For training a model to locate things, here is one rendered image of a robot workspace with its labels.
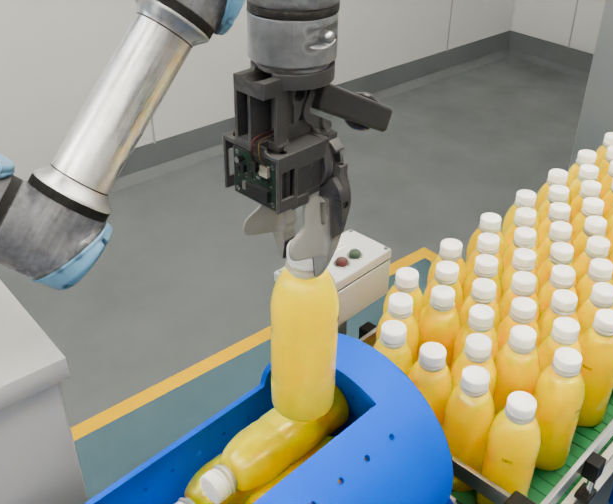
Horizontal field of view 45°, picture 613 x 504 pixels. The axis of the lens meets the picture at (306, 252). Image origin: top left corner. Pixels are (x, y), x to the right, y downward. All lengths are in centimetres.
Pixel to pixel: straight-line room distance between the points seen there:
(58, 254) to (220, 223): 254
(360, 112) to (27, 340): 64
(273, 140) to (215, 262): 265
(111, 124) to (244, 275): 220
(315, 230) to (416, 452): 32
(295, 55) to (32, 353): 65
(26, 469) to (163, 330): 179
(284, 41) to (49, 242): 54
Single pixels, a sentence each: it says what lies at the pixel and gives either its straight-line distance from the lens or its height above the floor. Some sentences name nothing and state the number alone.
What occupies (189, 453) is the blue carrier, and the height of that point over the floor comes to 109.
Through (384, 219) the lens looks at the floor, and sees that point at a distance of 358.
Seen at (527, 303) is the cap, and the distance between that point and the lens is 124.
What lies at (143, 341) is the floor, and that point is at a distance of 290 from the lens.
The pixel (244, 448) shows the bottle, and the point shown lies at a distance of 93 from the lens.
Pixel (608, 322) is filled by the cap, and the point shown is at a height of 111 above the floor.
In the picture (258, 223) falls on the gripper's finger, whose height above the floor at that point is 146.
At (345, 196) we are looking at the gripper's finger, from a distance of 67.
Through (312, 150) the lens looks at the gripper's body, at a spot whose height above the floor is 156.
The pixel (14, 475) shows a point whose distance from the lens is 120.
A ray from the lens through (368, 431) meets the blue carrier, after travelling 86.
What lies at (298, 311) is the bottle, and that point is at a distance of 75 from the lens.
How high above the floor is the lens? 184
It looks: 34 degrees down
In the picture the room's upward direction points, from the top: straight up
